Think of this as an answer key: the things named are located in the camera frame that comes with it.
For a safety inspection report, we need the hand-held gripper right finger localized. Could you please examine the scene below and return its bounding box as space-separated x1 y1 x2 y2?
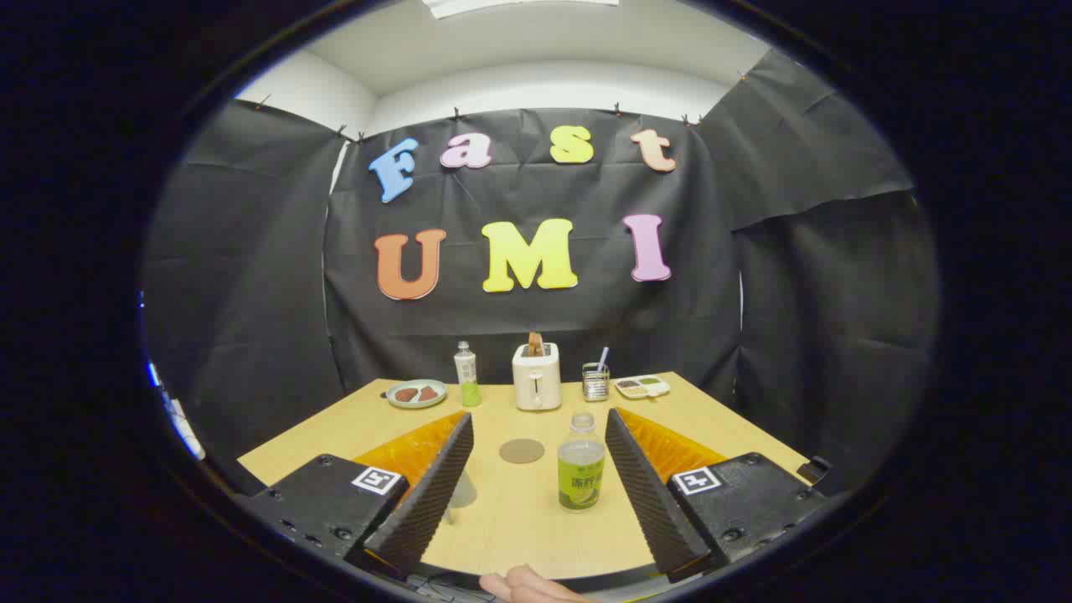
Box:
605 407 830 584

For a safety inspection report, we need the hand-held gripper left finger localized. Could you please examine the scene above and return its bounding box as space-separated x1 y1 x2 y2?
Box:
237 410 475 580

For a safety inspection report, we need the white cup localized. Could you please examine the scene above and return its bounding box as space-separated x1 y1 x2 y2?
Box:
444 469 478 525

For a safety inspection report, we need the green label juice bottle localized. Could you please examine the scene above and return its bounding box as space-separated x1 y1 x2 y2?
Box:
558 412 606 512

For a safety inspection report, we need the slim green drink bottle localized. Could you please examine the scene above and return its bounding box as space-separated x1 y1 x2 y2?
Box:
453 340 483 409

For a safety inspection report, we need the wooden table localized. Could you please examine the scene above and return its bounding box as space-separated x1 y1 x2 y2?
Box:
237 371 809 580

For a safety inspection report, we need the pale green plate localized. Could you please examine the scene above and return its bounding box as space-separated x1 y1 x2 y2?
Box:
386 379 449 410

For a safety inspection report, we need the white divided tray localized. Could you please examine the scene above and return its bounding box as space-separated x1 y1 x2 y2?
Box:
614 374 671 400

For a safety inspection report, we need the white toaster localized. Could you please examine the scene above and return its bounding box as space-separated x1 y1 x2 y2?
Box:
512 342 563 412

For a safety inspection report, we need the black backdrop cloth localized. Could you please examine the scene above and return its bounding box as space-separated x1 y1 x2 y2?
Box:
142 50 939 495

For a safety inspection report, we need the ceiling light panel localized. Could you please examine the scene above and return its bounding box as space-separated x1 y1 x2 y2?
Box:
421 0 621 19

